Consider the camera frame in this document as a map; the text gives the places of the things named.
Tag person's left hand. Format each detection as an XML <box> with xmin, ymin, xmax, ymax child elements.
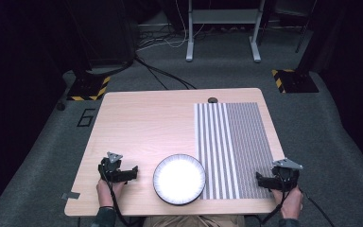
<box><xmin>95</xmin><ymin>178</ymin><xmax>126</xmax><ymax>208</ymax></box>

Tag black thin floor cable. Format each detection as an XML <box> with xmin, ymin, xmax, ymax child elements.
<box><xmin>300</xmin><ymin>188</ymin><xmax>337</xmax><ymax>227</ymax></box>

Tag person's right hand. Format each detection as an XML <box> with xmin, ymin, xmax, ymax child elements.
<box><xmin>270</xmin><ymin>185</ymin><xmax>304</xmax><ymax>220</ymax></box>

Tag white plate with dark rim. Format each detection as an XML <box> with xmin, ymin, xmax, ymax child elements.
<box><xmin>152</xmin><ymin>153</ymin><xmax>207</xmax><ymax>206</ymax></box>

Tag grey striped placemat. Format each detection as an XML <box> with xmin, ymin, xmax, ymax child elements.
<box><xmin>194</xmin><ymin>101</ymin><xmax>281</xmax><ymax>201</ymax></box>

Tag white floor cables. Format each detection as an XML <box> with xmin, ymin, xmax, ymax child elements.
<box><xmin>135</xmin><ymin>0</ymin><xmax>206</xmax><ymax>53</ymax></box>

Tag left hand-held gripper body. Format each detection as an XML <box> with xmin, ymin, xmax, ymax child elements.
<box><xmin>97</xmin><ymin>151</ymin><xmax>124</xmax><ymax>183</ymax></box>

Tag person's khaki lap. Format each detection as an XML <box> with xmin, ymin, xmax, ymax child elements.
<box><xmin>142</xmin><ymin>215</ymin><xmax>246</xmax><ymax>227</ymax></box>

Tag black cabinet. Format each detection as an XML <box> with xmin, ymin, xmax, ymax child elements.
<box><xmin>65</xmin><ymin>0</ymin><xmax>140</xmax><ymax>71</ymax></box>

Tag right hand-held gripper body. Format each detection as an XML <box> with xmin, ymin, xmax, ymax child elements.
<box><xmin>271</xmin><ymin>158</ymin><xmax>303</xmax><ymax>191</ymax></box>

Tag white metal desk frame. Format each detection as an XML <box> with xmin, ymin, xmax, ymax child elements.
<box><xmin>185</xmin><ymin>0</ymin><xmax>267</xmax><ymax>63</ymax></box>

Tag left hand-held gripper cable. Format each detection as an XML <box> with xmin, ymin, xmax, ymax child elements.
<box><xmin>99</xmin><ymin>164</ymin><xmax>140</xmax><ymax>227</ymax></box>

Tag hand-held gripper cable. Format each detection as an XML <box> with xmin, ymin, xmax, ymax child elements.
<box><xmin>259</xmin><ymin>176</ymin><xmax>297</xmax><ymax>225</ymax></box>
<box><xmin>99</xmin><ymin>164</ymin><xmax>140</xmax><ymax>227</ymax></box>

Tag grey tape piece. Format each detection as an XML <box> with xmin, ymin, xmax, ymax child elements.
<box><xmin>60</xmin><ymin>191</ymin><xmax>81</xmax><ymax>201</ymax></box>

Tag right hand-held gripper cable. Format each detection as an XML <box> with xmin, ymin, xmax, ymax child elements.
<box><xmin>259</xmin><ymin>176</ymin><xmax>297</xmax><ymax>225</ymax></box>

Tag hazard-striped stand base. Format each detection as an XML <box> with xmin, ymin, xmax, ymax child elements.
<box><xmin>66</xmin><ymin>73</ymin><xmax>112</xmax><ymax>102</ymax></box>
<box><xmin>270</xmin><ymin>68</ymin><xmax>320</xmax><ymax>95</ymax></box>

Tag black stand pole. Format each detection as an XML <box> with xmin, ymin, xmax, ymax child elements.
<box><xmin>295</xmin><ymin>0</ymin><xmax>320</xmax><ymax>54</ymax></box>

